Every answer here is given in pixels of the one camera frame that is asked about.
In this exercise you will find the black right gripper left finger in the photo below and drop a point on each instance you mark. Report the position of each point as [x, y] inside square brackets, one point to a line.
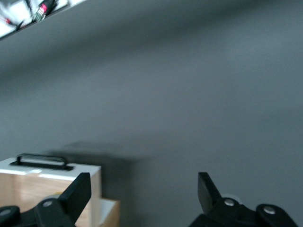
[71, 201]

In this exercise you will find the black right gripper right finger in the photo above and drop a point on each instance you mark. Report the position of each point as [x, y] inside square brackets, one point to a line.
[213, 198]

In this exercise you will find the white-fronted wooden drawer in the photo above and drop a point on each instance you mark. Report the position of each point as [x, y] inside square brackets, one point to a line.
[23, 184]

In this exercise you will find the light wooden cabinet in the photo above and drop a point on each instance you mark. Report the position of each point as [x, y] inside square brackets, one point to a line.
[113, 212]

